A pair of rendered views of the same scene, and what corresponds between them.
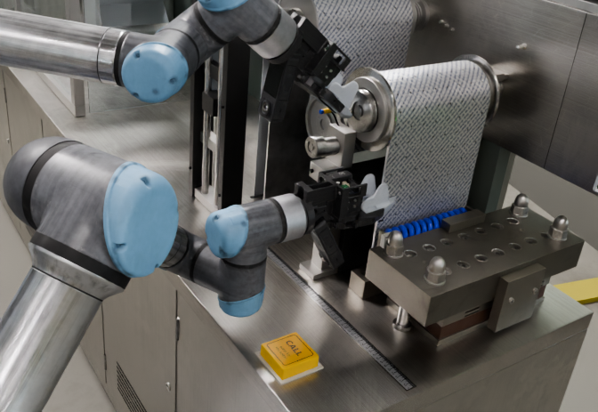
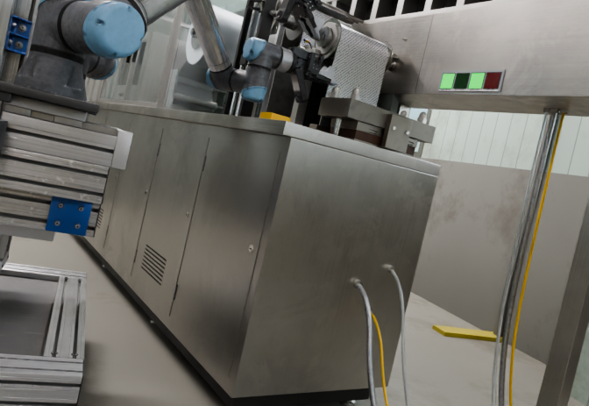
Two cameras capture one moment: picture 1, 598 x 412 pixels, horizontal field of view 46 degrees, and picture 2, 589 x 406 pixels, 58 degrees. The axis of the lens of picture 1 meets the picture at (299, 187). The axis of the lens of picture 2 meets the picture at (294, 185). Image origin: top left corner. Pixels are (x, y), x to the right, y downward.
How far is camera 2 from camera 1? 1.17 m
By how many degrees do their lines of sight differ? 25
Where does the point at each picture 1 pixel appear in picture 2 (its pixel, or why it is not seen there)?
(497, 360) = (385, 153)
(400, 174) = (340, 71)
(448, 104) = (366, 45)
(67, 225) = not seen: outside the picture
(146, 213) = not seen: outside the picture
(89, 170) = not seen: outside the picture
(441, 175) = (362, 86)
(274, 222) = (278, 49)
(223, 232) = (253, 40)
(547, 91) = (416, 55)
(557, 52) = (421, 36)
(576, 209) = (456, 298)
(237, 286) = (253, 77)
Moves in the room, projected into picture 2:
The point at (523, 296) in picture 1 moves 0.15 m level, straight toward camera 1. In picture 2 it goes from (400, 132) to (390, 124)
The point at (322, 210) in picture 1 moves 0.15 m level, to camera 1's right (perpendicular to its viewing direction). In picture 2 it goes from (301, 63) to (344, 74)
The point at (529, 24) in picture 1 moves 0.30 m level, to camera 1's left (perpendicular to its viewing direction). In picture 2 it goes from (408, 29) to (332, 12)
